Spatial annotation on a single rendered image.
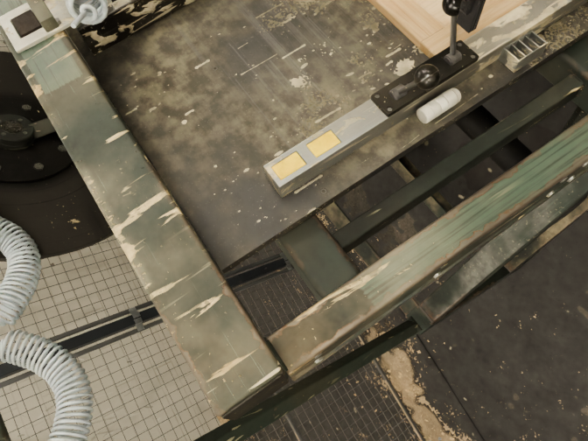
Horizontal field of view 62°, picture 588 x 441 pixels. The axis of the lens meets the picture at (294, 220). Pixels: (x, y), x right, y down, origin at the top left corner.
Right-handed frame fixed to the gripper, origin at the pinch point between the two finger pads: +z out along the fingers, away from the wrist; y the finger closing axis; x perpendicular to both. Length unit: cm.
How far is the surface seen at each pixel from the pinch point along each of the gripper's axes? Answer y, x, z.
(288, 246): -41.3, -8.4, 20.3
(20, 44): -61, 46, 6
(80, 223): -77, 40, 54
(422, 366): 12, -35, 247
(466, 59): 1.9, -0.9, 11.6
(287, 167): -34.8, 0.4, 12.6
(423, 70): -12.6, -4.3, 0.8
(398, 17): 1.0, 15.9, 14.6
